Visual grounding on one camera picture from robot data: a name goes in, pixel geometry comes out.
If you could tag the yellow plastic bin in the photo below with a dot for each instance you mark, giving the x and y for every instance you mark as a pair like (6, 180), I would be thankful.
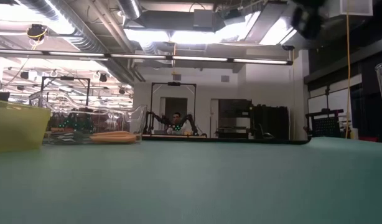
(20, 130)

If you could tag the black tabletop robot arm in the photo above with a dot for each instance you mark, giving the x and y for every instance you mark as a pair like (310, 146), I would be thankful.
(191, 119)
(156, 118)

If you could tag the whiteboard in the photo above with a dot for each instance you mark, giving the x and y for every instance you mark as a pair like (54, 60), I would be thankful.
(334, 101)

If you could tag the grey ventilation box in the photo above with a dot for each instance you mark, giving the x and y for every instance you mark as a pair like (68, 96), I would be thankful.
(203, 18)

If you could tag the black pegboard cart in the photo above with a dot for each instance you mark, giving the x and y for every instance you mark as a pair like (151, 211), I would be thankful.
(326, 126)

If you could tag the black cabinet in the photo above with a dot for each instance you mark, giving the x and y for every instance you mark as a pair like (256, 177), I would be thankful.
(270, 123)

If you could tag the dark shelf unit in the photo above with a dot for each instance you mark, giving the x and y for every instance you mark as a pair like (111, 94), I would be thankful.
(234, 112)

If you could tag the long ceiling light bar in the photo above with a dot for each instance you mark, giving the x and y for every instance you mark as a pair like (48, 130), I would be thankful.
(197, 58)

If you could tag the person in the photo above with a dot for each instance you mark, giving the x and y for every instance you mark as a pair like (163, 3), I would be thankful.
(178, 126)

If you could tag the green table mat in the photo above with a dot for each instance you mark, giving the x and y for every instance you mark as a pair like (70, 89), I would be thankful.
(209, 186)

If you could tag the black gantry frame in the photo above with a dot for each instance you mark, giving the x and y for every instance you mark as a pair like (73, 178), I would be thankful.
(174, 84)
(66, 78)

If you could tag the silver ceiling duct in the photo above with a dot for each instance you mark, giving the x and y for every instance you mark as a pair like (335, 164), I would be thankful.
(85, 37)

